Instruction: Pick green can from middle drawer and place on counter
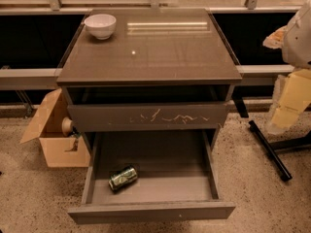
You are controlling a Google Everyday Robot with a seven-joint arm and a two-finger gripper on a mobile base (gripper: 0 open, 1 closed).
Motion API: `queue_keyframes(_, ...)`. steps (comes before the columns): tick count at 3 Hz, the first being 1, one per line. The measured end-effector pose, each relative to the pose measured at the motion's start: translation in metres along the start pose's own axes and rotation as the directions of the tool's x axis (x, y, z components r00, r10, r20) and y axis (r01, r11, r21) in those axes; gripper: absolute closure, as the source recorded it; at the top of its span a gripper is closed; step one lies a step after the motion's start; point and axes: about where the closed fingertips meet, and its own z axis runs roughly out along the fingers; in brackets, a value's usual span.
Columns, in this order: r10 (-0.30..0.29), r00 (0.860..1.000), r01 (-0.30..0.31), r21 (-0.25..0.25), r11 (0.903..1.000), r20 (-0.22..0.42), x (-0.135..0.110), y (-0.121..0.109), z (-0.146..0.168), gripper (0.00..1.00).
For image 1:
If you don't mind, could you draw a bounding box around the grey metal window railing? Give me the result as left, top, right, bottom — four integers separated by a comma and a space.
0, 0, 305, 90

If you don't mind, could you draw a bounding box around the black metal floor stand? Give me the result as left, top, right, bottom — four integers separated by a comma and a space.
230, 97, 310, 183

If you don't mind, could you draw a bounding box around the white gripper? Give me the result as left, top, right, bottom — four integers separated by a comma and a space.
262, 26, 311, 135

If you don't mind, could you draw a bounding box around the round wooden knob object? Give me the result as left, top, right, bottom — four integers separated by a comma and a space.
61, 117, 73, 137

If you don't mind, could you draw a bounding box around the open grey middle drawer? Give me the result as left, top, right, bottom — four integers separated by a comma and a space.
68, 129, 235, 224

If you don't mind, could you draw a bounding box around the green soda can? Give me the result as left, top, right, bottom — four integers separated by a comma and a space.
108, 165, 138, 191

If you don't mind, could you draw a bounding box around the closed grey top drawer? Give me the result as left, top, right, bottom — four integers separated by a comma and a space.
67, 103, 227, 132

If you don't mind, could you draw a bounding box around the white ceramic bowl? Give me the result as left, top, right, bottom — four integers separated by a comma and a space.
84, 14, 117, 40

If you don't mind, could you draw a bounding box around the open cardboard box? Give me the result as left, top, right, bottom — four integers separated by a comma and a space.
20, 88, 90, 168

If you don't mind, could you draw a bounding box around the grey drawer cabinet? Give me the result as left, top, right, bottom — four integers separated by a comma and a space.
56, 7, 243, 225

